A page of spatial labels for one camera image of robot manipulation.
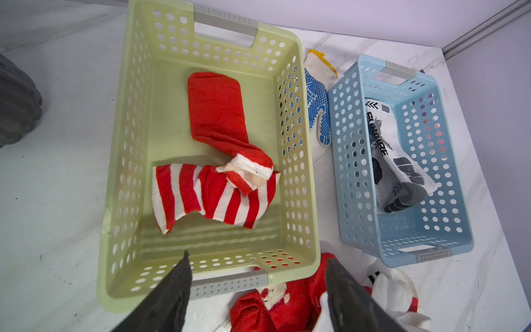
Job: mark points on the blue dotted work glove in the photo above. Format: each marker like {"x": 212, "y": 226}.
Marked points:
{"x": 320, "y": 76}

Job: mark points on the blue plastic basket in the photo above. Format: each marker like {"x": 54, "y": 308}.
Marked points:
{"x": 436, "y": 228}

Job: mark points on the red santa sock upper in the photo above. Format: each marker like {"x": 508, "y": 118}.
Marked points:
{"x": 291, "y": 306}

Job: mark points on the red snowflake sock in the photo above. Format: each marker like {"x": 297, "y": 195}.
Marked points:
{"x": 217, "y": 119}

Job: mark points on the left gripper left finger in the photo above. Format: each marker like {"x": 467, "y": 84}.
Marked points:
{"x": 164, "y": 309}

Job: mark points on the white sock red trim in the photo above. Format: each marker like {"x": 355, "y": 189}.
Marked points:
{"x": 397, "y": 295}

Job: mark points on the red white striped sock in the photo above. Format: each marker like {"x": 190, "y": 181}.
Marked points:
{"x": 181, "y": 189}

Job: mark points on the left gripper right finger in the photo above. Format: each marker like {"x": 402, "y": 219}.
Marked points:
{"x": 350, "y": 305}

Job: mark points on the green plastic basket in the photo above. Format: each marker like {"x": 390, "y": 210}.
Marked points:
{"x": 164, "y": 43}

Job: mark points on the white grey sport sock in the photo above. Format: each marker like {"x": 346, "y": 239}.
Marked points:
{"x": 400, "y": 182}

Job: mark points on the dark glass vase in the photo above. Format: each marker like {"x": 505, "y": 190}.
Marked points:
{"x": 20, "y": 103}

